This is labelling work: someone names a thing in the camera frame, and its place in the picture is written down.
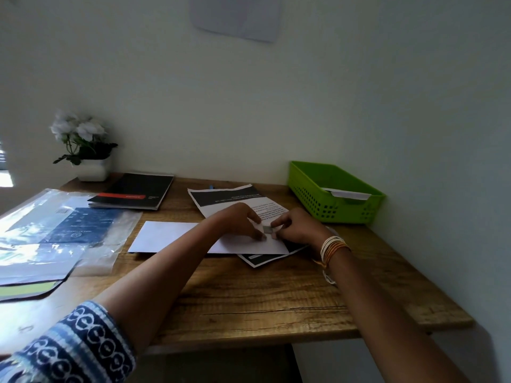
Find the person's right hand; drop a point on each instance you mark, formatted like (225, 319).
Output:
(303, 231)

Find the green plastic basket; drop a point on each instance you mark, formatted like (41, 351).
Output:
(319, 205)

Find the white folded paper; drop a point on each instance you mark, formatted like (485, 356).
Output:
(347, 193)

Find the person's right thumb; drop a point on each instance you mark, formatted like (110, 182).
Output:
(280, 234)

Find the clear plastic folder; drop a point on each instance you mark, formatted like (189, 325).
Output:
(40, 207)

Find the person's left fingers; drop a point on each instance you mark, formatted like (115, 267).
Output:
(253, 219)

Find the blue patterned sleeve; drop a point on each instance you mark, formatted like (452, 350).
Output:
(68, 347)

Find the black notebook with red label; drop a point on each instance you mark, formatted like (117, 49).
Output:
(133, 190)

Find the dark blue document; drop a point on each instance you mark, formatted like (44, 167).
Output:
(80, 227)

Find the person's left hand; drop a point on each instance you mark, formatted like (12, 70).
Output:
(235, 223)

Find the white artificial flower plant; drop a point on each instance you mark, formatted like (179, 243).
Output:
(82, 133)

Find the window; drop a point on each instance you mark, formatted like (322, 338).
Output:
(4, 167)

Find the person's left forearm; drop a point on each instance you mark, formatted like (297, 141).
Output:
(159, 267)

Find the white flower pot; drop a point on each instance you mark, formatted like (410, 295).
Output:
(94, 171)

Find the person's right forearm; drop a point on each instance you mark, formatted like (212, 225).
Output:
(383, 323)

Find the white and green envelope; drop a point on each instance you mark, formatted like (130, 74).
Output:
(28, 277)

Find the small grey stamp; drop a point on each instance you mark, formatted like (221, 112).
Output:
(268, 231)

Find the printed paper with black header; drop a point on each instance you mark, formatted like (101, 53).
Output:
(227, 197)

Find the orange and white bangles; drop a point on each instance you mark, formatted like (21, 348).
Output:
(333, 248)

